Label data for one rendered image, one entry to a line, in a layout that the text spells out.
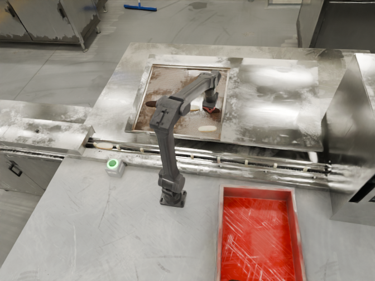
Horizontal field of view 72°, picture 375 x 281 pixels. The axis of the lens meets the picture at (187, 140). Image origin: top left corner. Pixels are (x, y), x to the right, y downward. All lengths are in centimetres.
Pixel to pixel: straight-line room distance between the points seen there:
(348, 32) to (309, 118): 149
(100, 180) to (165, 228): 44
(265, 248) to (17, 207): 214
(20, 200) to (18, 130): 108
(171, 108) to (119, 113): 85
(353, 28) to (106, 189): 243
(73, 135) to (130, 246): 69
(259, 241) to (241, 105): 72
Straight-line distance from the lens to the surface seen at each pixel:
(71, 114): 185
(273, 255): 120
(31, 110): 204
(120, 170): 138
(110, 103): 179
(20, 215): 266
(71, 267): 132
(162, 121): 89
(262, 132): 140
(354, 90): 122
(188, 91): 101
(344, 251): 130
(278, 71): 166
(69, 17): 382
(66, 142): 154
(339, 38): 287
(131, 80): 193
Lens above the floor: 197
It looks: 52 degrees down
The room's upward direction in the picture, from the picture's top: 8 degrees counter-clockwise
